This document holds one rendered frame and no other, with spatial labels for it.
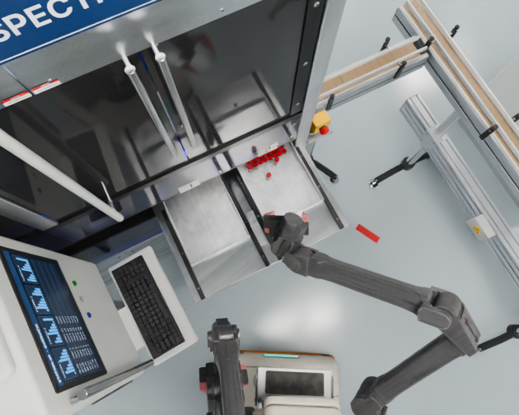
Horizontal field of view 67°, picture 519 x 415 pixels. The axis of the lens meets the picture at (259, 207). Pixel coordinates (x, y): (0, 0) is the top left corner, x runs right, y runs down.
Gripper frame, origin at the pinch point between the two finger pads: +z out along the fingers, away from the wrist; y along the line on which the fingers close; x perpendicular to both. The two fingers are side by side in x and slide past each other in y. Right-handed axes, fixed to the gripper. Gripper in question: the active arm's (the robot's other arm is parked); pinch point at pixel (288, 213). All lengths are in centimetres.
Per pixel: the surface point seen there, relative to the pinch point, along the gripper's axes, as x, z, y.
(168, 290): 41, 4, 52
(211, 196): 9.7, 28.6, 36.4
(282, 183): 7.9, 38.2, 7.2
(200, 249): 25.4, 12.0, 38.3
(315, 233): 24.4, 25.5, -6.9
